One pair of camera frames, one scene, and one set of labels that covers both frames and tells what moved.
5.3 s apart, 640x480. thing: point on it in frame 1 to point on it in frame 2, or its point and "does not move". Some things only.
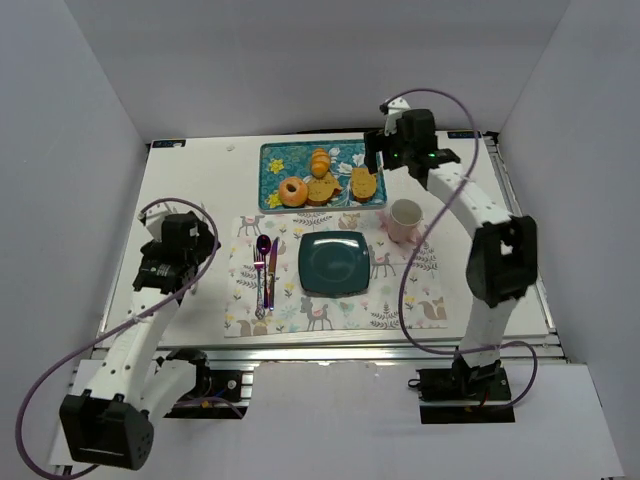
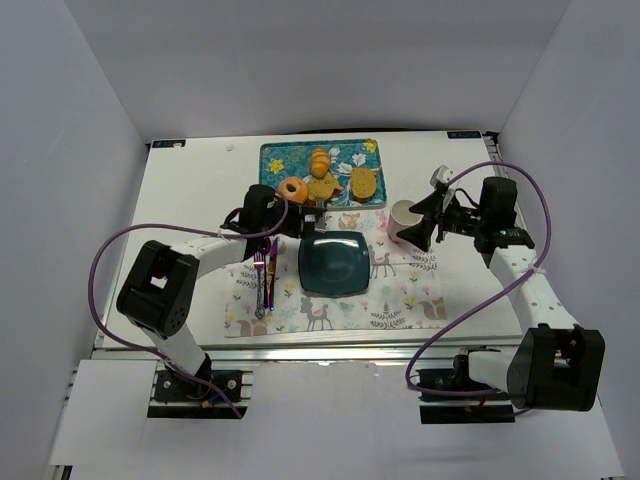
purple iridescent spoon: x=264 y=244 does not move
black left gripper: x=201 y=239 to x=305 y=223
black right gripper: x=373 y=151 to x=435 y=220
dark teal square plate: x=333 y=264 does not move
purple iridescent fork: x=259 y=264 does not move
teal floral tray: x=280 y=161 does not move
